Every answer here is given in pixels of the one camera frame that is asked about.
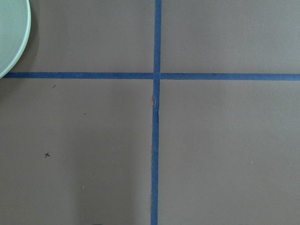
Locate green plate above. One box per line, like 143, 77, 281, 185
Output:
0, 0, 31, 78

